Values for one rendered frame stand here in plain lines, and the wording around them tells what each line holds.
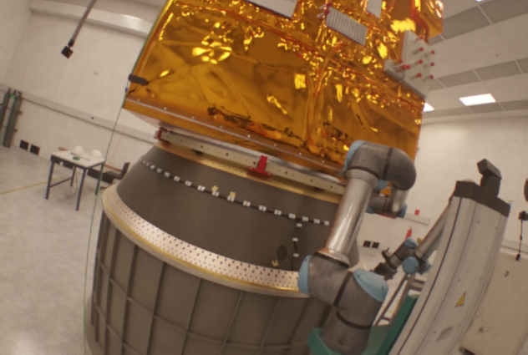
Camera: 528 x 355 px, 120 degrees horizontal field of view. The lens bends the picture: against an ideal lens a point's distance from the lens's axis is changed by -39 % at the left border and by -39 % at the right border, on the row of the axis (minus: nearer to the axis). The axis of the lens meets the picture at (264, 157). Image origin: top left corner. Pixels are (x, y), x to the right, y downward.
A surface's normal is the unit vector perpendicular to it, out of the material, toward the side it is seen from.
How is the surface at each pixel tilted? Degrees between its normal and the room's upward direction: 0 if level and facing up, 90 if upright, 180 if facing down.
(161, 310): 90
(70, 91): 90
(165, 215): 62
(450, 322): 90
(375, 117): 86
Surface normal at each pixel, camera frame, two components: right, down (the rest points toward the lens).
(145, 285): -0.27, -0.14
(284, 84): 0.32, 0.00
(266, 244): 0.31, -0.44
